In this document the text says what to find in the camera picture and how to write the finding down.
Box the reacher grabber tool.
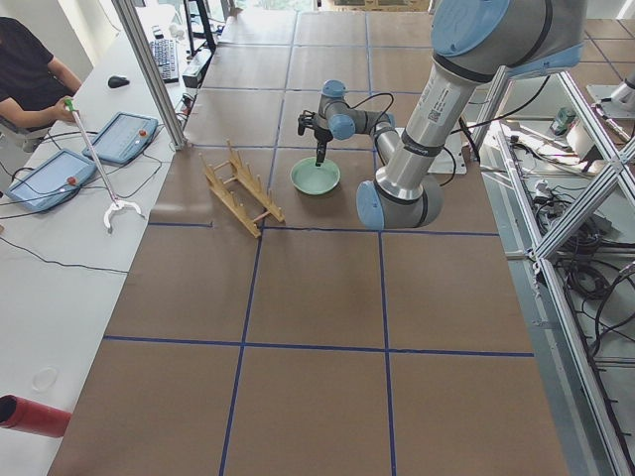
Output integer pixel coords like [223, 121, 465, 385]
[63, 98, 145, 234]

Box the light green round plate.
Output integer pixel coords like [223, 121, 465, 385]
[290, 157, 341, 195]

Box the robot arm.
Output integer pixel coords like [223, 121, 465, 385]
[306, 79, 395, 167]
[356, 0, 587, 230]

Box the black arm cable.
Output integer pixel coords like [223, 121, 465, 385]
[346, 91, 397, 120]

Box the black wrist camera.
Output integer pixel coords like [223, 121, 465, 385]
[297, 110, 316, 136]

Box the red cylinder bottle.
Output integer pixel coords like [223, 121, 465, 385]
[1, 395, 71, 438]

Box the aluminium frame column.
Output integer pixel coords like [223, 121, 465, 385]
[112, 0, 187, 151]

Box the blue teach pendant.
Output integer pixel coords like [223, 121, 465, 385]
[6, 149, 96, 212]
[90, 112, 159, 165]

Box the person in black shirt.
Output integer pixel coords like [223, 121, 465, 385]
[1, 17, 81, 129]

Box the black keyboard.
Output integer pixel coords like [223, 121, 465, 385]
[149, 39, 180, 83]

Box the black computer mouse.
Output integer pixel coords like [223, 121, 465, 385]
[107, 75, 130, 89]

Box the near blue teach pendant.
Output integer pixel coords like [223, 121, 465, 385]
[6, 149, 96, 212]

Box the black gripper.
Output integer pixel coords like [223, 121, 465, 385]
[313, 121, 333, 166]

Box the wooden plate rack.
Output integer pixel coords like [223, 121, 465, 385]
[198, 139, 287, 240]

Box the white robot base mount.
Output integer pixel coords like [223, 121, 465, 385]
[429, 133, 467, 175]

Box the far blue teach pendant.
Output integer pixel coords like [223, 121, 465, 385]
[90, 112, 159, 165]

